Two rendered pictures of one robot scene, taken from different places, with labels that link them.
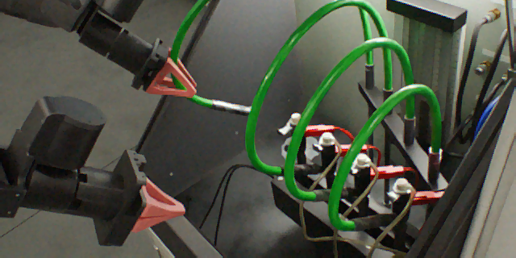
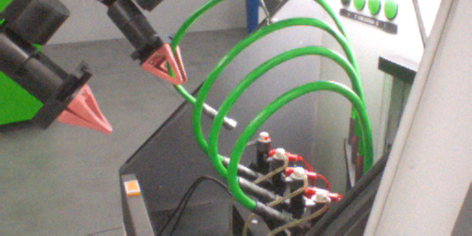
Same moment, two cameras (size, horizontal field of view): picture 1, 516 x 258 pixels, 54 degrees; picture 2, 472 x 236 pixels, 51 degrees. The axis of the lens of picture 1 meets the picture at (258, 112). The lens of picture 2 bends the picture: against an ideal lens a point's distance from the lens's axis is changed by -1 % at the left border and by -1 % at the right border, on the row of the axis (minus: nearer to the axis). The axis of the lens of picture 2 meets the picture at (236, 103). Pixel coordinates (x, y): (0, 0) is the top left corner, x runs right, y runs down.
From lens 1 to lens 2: 35 cm
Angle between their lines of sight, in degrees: 22
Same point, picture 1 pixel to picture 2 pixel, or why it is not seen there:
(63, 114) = not seen: outside the picture
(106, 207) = (43, 86)
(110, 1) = not seen: outside the picture
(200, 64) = (215, 92)
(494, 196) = (385, 202)
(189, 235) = (141, 222)
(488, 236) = not seen: outside the picture
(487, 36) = not seen: hidden behind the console
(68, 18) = not seen: outside the picture
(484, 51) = not seen: hidden behind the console
